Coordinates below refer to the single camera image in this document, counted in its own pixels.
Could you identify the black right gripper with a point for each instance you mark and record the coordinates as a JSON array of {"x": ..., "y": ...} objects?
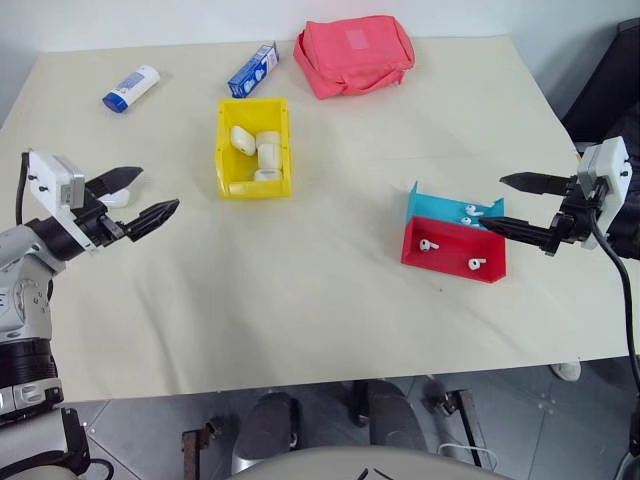
[{"x": 575, "y": 222}]

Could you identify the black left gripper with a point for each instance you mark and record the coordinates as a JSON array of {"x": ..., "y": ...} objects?
[{"x": 102, "y": 225}]

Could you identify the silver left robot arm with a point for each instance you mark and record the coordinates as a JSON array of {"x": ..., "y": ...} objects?
[{"x": 20, "y": 260}]

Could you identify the yellow plastic bin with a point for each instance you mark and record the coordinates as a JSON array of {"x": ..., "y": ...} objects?
[{"x": 225, "y": 165}]

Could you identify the blue plastic tray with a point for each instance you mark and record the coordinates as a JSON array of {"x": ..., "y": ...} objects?
[{"x": 435, "y": 207}]

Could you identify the red plastic tray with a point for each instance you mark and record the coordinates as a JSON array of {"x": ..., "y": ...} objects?
[{"x": 450, "y": 262}]

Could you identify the white bottle with blue cap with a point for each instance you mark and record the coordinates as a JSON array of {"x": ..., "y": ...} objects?
[{"x": 130, "y": 89}]

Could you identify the white shoe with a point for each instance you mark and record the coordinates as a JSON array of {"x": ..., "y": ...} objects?
[{"x": 567, "y": 371}]

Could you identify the blue and white carton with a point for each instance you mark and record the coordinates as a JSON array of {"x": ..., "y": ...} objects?
[{"x": 252, "y": 70}]

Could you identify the pink fabric pouch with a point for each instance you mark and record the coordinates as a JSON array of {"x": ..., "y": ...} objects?
[{"x": 350, "y": 55}]

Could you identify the dark rounded shape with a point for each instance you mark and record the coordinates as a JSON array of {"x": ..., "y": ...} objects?
[
  {"x": 270, "y": 425},
  {"x": 397, "y": 415}
]

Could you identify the grey robot torso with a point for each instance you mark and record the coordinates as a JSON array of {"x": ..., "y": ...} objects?
[{"x": 375, "y": 465}]

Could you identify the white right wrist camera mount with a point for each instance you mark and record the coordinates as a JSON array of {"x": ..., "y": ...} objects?
[{"x": 607, "y": 170}]

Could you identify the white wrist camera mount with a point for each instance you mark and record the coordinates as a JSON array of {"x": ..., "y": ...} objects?
[
  {"x": 47, "y": 175},
  {"x": 607, "y": 170}
]

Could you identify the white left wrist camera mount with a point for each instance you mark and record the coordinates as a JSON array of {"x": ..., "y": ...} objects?
[{"x": 47, "y": 175}]

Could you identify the rusty metal table bracket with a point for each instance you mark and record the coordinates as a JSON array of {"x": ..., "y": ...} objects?
[
  {"x": 467, "y": 425},
  {"x": 192, "y": 450}
]

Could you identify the black table post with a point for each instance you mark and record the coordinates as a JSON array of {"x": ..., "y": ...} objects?
[{"x": 359, "y": 400}]

